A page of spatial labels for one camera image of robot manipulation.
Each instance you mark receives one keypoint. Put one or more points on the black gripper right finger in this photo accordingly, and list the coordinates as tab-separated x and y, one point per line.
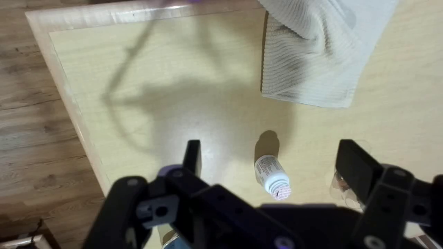
382	194

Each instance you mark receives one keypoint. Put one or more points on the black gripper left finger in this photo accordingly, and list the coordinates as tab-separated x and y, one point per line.
138	208

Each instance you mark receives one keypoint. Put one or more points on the white pill bottle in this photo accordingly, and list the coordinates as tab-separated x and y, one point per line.
271	177

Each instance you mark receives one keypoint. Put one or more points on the beige ribbed towel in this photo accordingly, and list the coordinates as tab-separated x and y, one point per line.
318	70

